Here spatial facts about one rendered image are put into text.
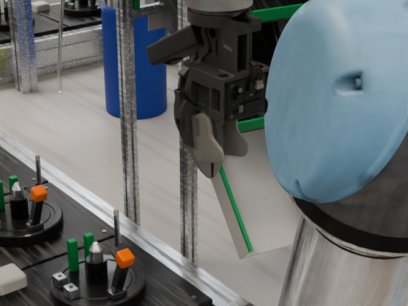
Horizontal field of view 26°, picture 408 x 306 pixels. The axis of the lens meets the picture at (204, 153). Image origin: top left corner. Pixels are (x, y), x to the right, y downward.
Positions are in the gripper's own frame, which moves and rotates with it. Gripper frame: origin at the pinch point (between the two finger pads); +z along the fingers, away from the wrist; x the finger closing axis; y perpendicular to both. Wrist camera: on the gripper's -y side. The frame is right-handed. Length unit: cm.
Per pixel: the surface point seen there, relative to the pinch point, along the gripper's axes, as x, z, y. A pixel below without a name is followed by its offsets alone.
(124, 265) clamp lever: -5.7, 17.3, -10.9
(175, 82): 74, 37, -110
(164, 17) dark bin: 19.1, -7.3, -35.5
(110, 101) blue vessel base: 47, 33, -100
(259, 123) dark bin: 19.0, 3.2, -12.0
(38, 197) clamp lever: -5.6, 17.1, -35.3
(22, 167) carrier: 6, 26, -64
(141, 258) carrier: 5.2, 26.2, -23.2
